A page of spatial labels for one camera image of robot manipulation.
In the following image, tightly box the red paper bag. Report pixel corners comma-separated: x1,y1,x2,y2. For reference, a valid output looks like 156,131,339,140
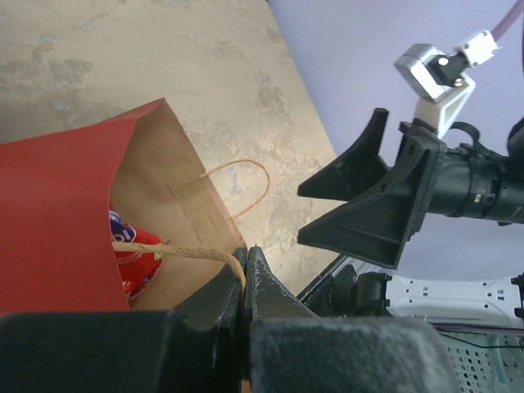
1,98,262,314

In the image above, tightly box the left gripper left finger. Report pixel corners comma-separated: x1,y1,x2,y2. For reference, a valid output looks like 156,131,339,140
173,265,243,392

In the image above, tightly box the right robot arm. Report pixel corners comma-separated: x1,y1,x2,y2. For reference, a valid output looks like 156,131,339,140
298,108,523,332

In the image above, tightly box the red candy bag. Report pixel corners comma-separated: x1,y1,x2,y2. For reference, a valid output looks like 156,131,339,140
109,210,164,300

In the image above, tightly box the grey plastic basket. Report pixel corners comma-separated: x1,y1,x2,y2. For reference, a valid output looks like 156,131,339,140
440,332,524,393

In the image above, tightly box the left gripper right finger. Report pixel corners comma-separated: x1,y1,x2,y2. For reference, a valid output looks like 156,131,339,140
245,246,317,392

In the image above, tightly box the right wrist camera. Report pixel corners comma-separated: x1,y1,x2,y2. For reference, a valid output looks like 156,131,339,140
394,30,499,138

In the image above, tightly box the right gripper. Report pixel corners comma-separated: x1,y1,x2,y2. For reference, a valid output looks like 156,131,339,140
298,108,448,269

